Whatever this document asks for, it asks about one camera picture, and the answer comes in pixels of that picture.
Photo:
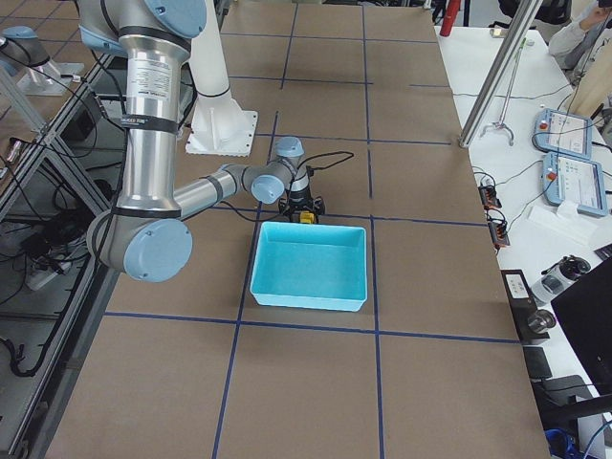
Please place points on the metal grabber tool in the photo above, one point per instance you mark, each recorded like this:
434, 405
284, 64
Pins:
500, 126

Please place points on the black labelled box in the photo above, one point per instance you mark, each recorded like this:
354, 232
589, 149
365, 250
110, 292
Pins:
522, 306

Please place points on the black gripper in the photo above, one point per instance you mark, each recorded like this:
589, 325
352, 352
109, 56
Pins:
302, 196

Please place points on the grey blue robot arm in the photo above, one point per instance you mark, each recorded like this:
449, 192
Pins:
144, 234

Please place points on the aluminium frame post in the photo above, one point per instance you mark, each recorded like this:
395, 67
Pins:
523, 18

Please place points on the black monitor corner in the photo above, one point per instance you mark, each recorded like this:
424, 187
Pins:
584, 313

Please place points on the upper teach pendant tablet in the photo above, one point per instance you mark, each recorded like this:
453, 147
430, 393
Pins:
562, 132

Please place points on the orange black connector module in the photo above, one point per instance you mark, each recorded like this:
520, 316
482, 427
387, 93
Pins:
496, 220

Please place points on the light blue plastic bin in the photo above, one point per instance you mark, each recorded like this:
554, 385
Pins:
318, 267

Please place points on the lower teach pendant tablet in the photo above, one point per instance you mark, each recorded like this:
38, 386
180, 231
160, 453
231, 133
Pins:
578, 180

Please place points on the red cylinder bottle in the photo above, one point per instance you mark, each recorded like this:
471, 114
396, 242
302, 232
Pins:
452, 10

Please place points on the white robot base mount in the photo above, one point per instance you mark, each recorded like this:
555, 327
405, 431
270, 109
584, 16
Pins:
219, 125

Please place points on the second grey robot arm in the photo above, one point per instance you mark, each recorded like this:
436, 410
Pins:
21, 47

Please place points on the yellow beetle toy car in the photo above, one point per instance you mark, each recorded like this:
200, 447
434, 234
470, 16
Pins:
307, 217

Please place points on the white side table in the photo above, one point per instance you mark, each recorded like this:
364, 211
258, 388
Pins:
468, 54

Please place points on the teach pendant tablet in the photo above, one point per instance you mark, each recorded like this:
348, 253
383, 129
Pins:
562, 132
578, 180

